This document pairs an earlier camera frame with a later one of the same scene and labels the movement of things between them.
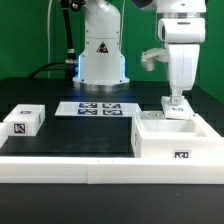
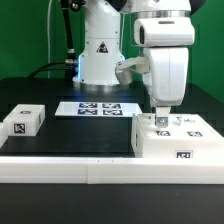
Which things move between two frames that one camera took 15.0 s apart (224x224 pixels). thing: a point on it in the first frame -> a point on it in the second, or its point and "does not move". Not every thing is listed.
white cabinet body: x=155 y=137 does not move
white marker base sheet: x=98 y=109 does not move
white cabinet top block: x=25 y=120 does not move
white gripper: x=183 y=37 -> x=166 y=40
